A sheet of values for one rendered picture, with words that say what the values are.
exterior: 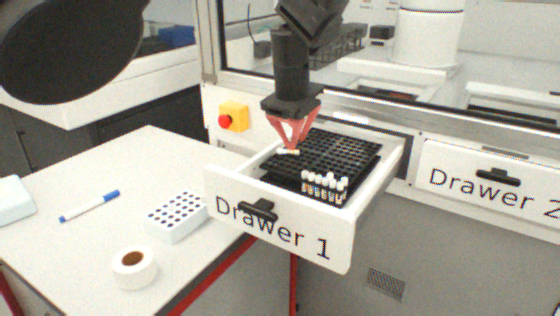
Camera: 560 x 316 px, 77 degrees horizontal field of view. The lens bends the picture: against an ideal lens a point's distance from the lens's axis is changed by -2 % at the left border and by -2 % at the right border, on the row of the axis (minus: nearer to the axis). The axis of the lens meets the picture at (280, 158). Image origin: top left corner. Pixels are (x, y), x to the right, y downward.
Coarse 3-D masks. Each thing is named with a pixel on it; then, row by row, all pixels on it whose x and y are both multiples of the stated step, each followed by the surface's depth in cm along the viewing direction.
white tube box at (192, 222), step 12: (180, 192) 80; (192, 192) 80; (180, 204) 77; (192, 204) 77; (204, 204) 76; (144, 216) 72; (156, 216) 73; (168, 216) 73; (180, 216) 72; (192, 216) 73; (204, 216) 77; (144, 228) 74; (156, 228) 71; (168, 228) 69; (180, 228) 71; (192, 228) 74; (168, 240) 70
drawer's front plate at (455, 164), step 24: (432, 144) 72; (432, 168) 74; (456, 168) 72; (480, 168) 69; (504, 168) 67; (528, 168) 64; (456, 192) 74; (504, 192) 68; (528, 192) 66; (552, 192) 64; (528, 216) 68
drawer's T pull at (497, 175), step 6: (492, 168) 67; (480, 174) 66; (486, 174) 65; (492, 174) 65; (498, 174) 65; (504, 174) 65; (492, 180) 65; (498, 180) 65; (504, 180) 64; (510, 180) 64; (516, 180) 63; (516, 186) 63
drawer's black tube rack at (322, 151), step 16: (304, 144) 78; (320, 144) 78; (336, 144) 78; (352, 144) 78; (368, 144) 78; (272, 160) 72; (288, 160) 72; (304, 160) 72; (320, 160) 72; (336, 160) 72; (352, 160) 72; (368, 160) 72; (272, 176) 72; (336, 176) 67; (352, 176) 67; (304, 192) 67; (320, 192) 67; (352, 192) 68
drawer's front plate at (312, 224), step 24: (216, 168) 64; (216, 192) 65; (240, 192) 61; (264, 192) 58; (288, 192) 57; (216, 216) 68; (240, 216) 64; (288, 216) 57; (312, 216) 54; (336, 216) 52; (312, 240) 57; (336, 240) 54; (336, 264) 56
